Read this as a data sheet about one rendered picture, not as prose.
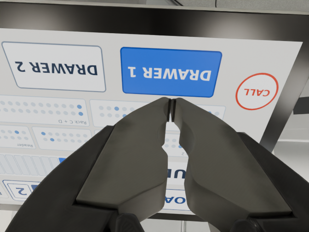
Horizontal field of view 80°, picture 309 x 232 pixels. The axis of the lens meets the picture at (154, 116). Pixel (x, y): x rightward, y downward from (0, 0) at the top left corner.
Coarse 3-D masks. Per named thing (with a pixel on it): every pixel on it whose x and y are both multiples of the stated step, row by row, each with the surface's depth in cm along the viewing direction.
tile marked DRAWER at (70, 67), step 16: (16, 48) 17; (32, 48) 17; (48, 48) 17; (64, 48) 17; (80, 48) 17; (96, 48) 17; (16, 64) 18; (32, 64) 18; (48, 64) 18; (64, 64) 18; (80, 64) 18; (96, 64) 18; (16, 80) 19; (32, 80) 19; (48, 80) 19; (64, 80) 19; (80, 80) 19; (96, 80) 19
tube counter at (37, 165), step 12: (0, 156) 25; (12, 156) 25; (24, 156) 25; (36, 156) 25; (48, 156) 24; (60, 156) 24; (0, 168) 26; (12, 168) 26; (24, 168) 26; (36, 168) 26; (48, 168) 26
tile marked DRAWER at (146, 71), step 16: (128, 48) 17; (144, 48) 17; (160, 48) 17; (176, 48) 17; (128, 64) 18; (144, 64) 18; (160, 64) 18; (176, 64) 18; (192, 64) 17; (208, 64) 17; (128, 80) 18; (144, 80) 18; (160, 80) 18; (176, 80) 18; (192, 80) 18; (208, 80) 18; (176, 96) 19; (192, 96) 19; (208, 96) 19
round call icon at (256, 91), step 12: (240, 72) 18; (252, 72) 18; (264, 72) 18; (276, 72) 18; (240, 84) 18; (252, 84) 18; (264, 84) 18; (276, 84) 18; (240, 96) 19; (252, 96) 19; (264, 96) 19; (276, 96) 19; (240, 108) 20; (252, 108) 20; (264, 108) 20
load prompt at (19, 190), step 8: (8, 184) 28; (16, 184) 28; (24, 184) 28; (32, 184) 28; (16, 192) 29; (24, 192) 29; (168, 192) 28; (176, 192) 27; (184, 192) 27; (16, 200) 30; (24, 200) 30; (168, 200) 29; (176, 200) 28; (184, 200) 28; (168, 208) 30; (176, 208) 30; (184, 208) 29
